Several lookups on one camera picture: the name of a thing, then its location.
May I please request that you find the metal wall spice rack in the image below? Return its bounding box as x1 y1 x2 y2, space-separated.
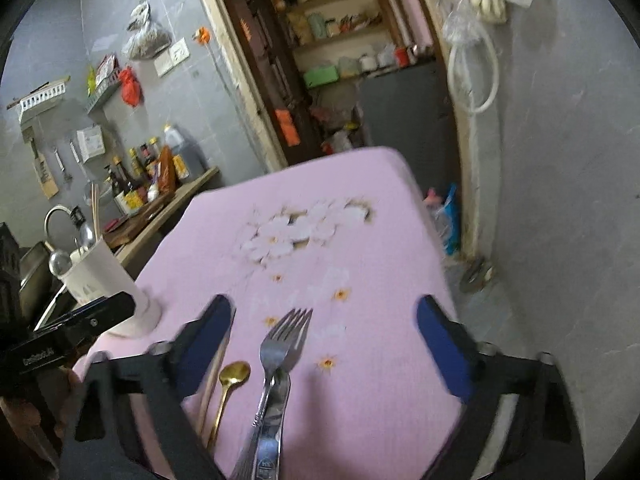
86 78 122 114

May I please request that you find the dark soy sauce bottle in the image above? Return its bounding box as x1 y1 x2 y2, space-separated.
105 165 130 217

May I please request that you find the large steel spoon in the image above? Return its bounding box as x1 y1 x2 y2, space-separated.
49 249 73 278

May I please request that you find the steel butter knife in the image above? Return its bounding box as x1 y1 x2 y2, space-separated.
252 370 291 480

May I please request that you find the orange snack packet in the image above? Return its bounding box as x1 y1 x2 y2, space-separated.
157 145 176 194

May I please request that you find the wooden cutting board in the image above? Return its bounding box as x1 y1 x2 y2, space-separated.
103 193 175 250

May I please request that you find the hanging clear bag of goods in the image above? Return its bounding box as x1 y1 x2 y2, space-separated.
122 0 171 61

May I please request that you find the steel fork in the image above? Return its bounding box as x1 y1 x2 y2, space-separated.
226 306 315 480

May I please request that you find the pink floral table cloth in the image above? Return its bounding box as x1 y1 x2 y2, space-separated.
96 148 460 479

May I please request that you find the white coiled hose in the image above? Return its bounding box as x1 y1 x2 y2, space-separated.
446 14 501 115

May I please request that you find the white hanging box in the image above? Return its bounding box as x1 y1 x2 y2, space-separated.
76 125 106 162

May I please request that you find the yellow label sauce bottle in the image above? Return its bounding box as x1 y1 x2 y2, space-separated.
113 156 144 214

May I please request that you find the large oil jug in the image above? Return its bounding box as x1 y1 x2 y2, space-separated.
164 124 205 183

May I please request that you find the green box on shelf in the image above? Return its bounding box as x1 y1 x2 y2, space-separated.
303 65 340 89

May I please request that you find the white plastic utensil holder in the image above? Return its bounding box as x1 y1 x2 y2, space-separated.
60 238 162 338

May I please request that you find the red plastic bag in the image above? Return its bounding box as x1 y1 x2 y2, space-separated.
118 66 142 107

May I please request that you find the white wall basket shelf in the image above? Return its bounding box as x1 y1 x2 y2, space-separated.
6 76 70 125

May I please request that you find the white wall socket panel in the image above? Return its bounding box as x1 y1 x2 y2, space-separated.
153 38 190 77

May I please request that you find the person's left hand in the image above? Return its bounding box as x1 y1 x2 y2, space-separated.
1 367 80 466

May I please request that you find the hanging wooden board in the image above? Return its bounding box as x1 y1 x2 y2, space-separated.
23 127 58 200

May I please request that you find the dark grey cabinet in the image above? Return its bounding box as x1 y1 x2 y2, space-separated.
358 61 461 196

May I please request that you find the small gold spoon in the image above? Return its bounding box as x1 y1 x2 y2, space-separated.
205 361 250 450

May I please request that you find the red cup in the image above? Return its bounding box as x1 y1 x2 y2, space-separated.
394 48 411 68

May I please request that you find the steel sink faucet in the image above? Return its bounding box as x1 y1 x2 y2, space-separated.
43 205 79 252

